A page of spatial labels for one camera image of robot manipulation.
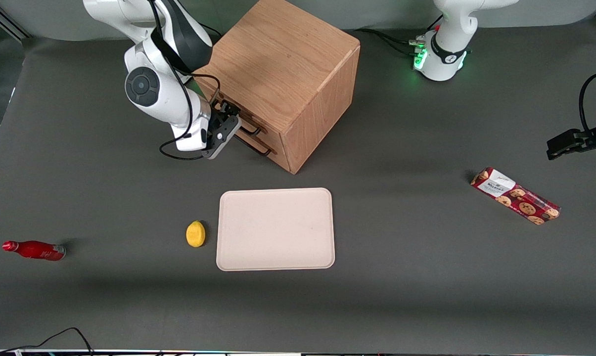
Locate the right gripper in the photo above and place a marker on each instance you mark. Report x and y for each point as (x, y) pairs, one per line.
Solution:
(222, 111)

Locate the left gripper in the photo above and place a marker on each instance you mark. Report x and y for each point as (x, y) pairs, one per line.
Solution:
(585, 138)

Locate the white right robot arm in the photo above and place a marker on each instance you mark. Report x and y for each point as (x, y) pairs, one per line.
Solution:
(152, 84)

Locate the wooden drawer cabinet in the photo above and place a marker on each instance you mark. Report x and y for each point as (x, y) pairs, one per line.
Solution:
(288, 54)

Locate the red cookie box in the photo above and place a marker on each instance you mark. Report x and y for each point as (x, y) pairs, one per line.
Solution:
(518, 197)

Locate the yellow lemon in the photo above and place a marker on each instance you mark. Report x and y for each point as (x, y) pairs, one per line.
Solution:
(195, 234)

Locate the beige rectangular tray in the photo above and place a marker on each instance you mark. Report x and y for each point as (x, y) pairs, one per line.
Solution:
(275, 230)

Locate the red soda bottle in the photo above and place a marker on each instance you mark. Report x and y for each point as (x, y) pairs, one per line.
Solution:
(35, 250)

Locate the aluminium frame rail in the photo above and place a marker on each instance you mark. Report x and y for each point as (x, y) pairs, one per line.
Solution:
(8, 24)

